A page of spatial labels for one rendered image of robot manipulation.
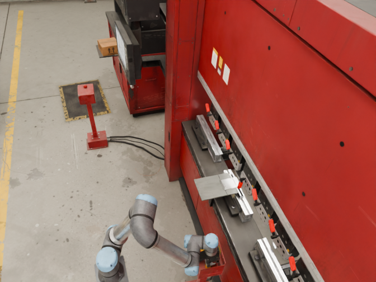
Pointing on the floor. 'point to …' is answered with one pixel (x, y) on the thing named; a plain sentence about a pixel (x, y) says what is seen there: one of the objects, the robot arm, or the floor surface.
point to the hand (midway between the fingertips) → (206, 264)
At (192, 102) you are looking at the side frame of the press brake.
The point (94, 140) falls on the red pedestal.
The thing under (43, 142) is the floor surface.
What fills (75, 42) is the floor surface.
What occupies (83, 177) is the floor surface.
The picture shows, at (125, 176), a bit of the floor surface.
